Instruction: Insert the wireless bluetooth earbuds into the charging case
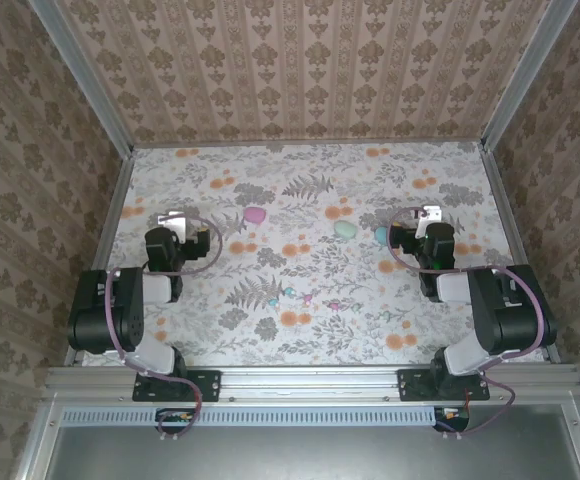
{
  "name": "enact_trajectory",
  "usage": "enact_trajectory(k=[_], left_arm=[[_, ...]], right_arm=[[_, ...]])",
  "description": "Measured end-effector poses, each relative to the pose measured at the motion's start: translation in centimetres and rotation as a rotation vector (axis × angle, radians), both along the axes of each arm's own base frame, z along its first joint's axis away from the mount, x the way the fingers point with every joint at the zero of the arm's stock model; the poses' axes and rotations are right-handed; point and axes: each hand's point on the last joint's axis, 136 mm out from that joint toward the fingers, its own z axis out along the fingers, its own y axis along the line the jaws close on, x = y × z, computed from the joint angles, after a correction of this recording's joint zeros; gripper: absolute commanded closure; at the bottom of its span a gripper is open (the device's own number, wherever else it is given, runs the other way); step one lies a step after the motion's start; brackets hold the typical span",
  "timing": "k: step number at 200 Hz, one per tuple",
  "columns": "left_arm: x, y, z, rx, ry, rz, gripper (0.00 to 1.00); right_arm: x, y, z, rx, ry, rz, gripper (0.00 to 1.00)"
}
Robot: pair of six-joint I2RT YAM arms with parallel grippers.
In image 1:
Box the wire connector cluster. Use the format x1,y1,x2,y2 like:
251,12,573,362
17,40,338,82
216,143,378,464
433,406,471,432
155,407,197,426

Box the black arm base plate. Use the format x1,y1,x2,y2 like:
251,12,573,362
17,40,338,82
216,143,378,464
132,368,221,403
397,368,491,403

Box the floral patterned tablecloth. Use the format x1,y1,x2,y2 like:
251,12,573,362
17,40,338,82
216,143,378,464
82,141,551,367

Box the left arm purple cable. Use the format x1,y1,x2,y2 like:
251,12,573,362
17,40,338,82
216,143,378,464
105,215,225,442

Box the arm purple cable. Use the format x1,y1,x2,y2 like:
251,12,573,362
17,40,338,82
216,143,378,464
387,207,545,442
105,215,225,442

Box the grey slotted cable duct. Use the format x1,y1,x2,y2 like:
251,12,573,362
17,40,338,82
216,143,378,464
61,405,436,428

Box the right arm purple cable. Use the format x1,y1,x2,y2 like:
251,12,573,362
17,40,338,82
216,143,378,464
387,207,545,442

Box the aluminium frame post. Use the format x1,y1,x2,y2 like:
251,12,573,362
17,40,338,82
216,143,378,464
479,0,580,151
28,0,135,157

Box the long aluminium mounting rail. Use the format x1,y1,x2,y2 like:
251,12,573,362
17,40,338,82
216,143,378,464
44,363,580,401

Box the grey metal panel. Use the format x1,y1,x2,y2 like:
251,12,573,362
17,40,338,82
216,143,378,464
44,403,580,480

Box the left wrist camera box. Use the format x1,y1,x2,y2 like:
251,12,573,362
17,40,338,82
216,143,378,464
155,209,190,244

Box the aluminium side rail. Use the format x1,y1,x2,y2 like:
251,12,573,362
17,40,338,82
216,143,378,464
478,144,565,365
63,147,137,369

